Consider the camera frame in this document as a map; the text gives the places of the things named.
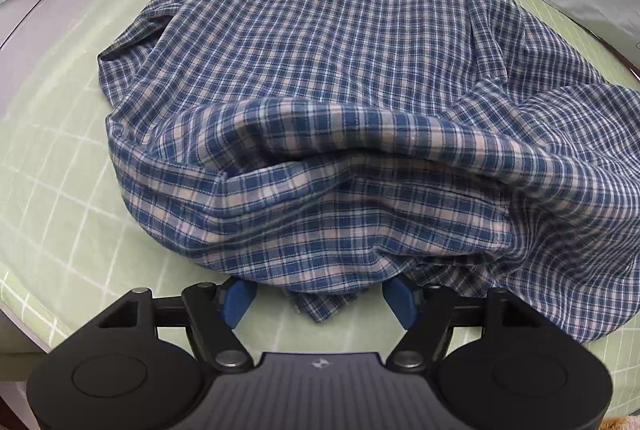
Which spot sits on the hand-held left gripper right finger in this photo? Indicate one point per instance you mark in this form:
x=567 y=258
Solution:
x=400 y=305

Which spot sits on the blue plaid shirt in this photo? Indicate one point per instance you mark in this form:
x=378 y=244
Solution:
x=320 y=84

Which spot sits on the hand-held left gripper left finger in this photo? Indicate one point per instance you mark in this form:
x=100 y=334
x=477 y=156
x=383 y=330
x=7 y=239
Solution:
x=236 y=305

